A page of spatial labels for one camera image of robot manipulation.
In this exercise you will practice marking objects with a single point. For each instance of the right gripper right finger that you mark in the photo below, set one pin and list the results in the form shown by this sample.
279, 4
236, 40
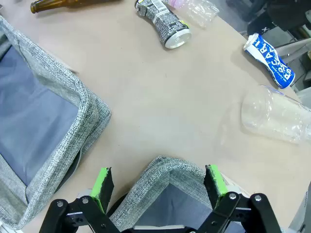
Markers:
216, 184

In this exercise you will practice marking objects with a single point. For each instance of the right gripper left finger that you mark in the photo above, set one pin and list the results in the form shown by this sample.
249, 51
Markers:
102, 189

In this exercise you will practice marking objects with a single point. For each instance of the crushed black white can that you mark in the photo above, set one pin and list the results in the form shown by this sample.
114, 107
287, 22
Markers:
165, 21

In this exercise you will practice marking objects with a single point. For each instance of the clear bottle with pink label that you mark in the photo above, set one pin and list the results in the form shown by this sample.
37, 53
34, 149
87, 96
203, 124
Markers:
201, 14

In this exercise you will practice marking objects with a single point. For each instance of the brown glass bottle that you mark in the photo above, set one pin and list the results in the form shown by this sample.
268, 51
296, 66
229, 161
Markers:
48, 4

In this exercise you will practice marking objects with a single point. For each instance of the grey fabric basket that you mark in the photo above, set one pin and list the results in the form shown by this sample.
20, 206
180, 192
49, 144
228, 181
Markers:
92, 109
155, 174

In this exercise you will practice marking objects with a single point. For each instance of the crushed blue white can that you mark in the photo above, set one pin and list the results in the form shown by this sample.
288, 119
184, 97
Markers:
269, 58

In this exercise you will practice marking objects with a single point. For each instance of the clear plastic bottle without label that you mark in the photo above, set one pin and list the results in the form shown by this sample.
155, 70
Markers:
272, 114

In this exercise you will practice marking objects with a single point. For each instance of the black equipment case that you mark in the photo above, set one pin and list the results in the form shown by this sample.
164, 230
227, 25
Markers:
269, 24

